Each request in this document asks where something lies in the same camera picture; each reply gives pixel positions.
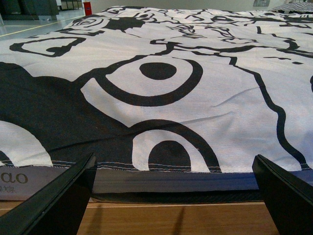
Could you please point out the striped pillow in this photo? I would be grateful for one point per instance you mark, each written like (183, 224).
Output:
(298, 7)

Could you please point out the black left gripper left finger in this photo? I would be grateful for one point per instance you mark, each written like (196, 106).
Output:
(56, 209)

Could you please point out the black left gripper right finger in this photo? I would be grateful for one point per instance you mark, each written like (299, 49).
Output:
(288, 199)

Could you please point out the black and white patterned bedsheet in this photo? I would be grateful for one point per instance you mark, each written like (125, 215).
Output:
(166, 100)

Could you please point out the dark cabinet in background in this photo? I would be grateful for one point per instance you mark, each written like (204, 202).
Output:
(29, 9)

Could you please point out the red box in background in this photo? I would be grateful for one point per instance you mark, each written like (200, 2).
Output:
(87, 7)

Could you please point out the wooden bed frame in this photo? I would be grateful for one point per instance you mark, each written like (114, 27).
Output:
(250, 218)

